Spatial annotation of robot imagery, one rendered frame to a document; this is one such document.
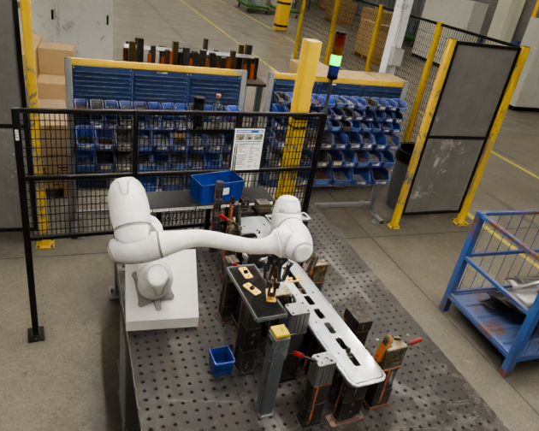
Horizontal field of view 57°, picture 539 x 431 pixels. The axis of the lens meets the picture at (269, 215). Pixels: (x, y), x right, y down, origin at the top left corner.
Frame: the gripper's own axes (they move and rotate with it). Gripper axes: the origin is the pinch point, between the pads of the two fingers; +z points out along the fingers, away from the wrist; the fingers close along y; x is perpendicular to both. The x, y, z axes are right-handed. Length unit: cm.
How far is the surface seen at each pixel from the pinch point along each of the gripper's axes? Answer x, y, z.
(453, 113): 308, 203, -6
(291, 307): 6.8, 11.2, 14.6
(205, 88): 269, -41, -8
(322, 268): 53, 34, 24
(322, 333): 4.4, 27.3, 25.6
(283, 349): -17.0, 6.1, 16.9
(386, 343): -8, 51, 18
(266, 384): -17.5, 2.1, 36.2
